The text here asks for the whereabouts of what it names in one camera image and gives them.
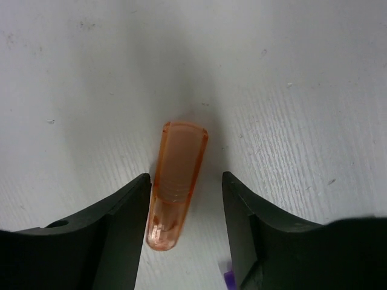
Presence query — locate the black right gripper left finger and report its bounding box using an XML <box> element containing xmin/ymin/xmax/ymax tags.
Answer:
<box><xmin>1</xmin><ymin>173</ymin><xmax>151</xmax><ymax>289</ymax></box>

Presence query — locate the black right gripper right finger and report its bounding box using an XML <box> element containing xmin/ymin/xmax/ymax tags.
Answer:
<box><xmin>222</xmin><ymin>172</ymin><xmax>386</xmax><ymax>289</ymax></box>

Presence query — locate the black purple highlighter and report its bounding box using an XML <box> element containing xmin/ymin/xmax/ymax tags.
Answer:
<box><xmin>218</xmin><ymin>260</ymin><xmax>237</xmax><ymax>290</ymax></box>

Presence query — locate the orange highlighter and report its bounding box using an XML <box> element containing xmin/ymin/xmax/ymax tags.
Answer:
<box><xmin>146</xmin><ymin>121</ymin><xmax>209</xmax><ymax>251</ymax></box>

